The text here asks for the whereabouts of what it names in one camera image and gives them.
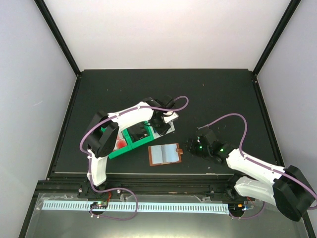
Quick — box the black frame post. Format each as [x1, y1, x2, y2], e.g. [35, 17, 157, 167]
[34, 0, 81, 77]
[253, 0, 301, 76]

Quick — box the purple cable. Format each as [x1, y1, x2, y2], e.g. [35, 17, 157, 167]
[80, 96, 189, 193]
[197, 113, 317, 208]

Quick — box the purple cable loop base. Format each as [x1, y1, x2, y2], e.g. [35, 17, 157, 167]
[89, 187, 139, 221]
[228, 202, 266, 221]

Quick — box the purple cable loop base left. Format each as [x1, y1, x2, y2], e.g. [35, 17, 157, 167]
[89, 187, 139, 221]

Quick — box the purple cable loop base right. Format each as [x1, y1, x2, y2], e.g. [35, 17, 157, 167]
[228, 202, 266, 221]

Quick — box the green bin middle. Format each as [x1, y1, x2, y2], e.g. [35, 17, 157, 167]
[123, 122, 154, 149]

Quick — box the black vip cards stack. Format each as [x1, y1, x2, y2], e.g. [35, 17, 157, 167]
[128, 124, 148, 143]

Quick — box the right black frame post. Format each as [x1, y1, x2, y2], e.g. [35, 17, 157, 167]
[253, 0, 301, 76]

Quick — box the red white cards stack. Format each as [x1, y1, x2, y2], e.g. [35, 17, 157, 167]
[114, 134, 127, 150]

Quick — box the white bin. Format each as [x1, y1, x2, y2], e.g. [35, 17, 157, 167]
[150, 121, 175, 139]

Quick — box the white slotted cable duct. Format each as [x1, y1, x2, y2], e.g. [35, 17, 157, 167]
[42, 200, 229, 215]

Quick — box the small circuit board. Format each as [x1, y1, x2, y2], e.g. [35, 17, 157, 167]
[90, 201, 108, 210]

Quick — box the black aluminium rail front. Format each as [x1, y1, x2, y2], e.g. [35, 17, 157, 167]
[34, 174, 233, 200]

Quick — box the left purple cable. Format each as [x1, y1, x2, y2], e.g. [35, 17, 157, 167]
[80, 96, 189, 193]

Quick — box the brown leather card holder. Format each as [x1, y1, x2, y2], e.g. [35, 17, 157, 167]
[148, 143, 183, 166]

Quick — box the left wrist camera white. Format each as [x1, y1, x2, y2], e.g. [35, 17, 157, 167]
[163, 111, 179, 123]

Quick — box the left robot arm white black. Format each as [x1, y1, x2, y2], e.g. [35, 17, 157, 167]
[80, 96, 178, 198]

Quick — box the green bin left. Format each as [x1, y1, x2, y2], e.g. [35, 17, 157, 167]
[108, 131, 132, 159]

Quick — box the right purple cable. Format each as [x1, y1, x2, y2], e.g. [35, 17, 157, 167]
[197, 113, 317, 208]

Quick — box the green bin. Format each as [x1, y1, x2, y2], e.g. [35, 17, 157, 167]
[123, 122, 154, 149]
[108, 131, 132, 159]

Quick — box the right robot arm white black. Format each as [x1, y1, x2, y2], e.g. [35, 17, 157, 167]
[185, 128, 317, 222]

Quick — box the left black frame post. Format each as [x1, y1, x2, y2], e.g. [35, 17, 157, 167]
[34, 0, 81, 77]

